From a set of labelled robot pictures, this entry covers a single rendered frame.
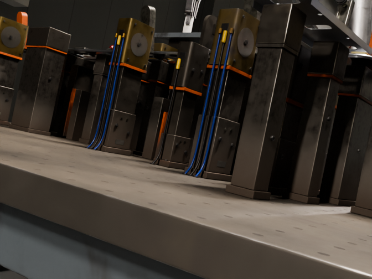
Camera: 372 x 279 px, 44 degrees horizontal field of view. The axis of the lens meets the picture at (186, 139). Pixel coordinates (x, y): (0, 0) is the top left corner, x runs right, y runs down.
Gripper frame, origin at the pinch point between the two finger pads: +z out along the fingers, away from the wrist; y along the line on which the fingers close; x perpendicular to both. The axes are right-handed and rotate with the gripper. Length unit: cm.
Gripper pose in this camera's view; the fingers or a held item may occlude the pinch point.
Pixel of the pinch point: (187, 25)
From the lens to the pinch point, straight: 185.0
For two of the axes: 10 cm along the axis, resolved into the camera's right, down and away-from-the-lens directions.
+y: -2.6, -0.7, -9.6
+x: 9.5, 1.9, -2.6
